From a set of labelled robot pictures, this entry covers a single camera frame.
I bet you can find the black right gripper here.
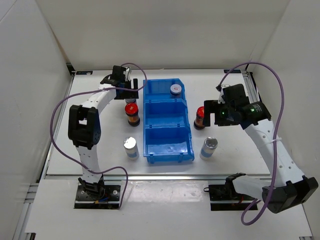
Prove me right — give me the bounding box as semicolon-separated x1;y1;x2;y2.
202;100;239;127

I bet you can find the white-lid dark sauce jar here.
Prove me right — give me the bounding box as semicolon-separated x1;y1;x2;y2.
125;98;137;104

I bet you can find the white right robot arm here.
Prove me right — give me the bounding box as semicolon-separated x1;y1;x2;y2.
203;99;319;214

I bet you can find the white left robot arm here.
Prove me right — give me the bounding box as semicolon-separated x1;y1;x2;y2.
67;65;139;200

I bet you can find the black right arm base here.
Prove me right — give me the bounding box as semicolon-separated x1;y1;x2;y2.
203;184;254;212

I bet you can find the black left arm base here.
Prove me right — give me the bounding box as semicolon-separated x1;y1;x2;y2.
74;177;121;210

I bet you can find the red-lid chili sauce jar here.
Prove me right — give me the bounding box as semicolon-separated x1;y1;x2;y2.
124;103;140;127

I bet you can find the blue-label seasoning bottle right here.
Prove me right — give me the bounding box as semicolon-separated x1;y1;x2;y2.
199;137;218;160

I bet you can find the blue three-compartment plastic bin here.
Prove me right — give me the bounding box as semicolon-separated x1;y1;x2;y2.
142;78;195;164

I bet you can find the blue-label white seasoning bottle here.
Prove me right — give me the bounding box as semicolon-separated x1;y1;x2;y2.
123;136;140;160

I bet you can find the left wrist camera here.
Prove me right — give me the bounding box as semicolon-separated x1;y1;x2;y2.
110;65;131;82

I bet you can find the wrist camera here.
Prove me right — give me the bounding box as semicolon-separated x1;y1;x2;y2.
110;65;131;82
216;83;250;104

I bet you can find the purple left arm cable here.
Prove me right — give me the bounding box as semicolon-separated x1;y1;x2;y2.
49;62;148;210

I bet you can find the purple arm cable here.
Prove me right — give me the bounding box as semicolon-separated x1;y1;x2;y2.
49;62;148;210
217;61;285;226

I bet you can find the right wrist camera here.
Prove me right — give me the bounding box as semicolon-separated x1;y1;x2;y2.
216;83;250;104

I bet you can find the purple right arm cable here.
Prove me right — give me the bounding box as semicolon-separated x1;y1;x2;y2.
217;61;285;226

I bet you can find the aluminium table edge rail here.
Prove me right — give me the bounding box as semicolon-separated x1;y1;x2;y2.
42;174;271;181

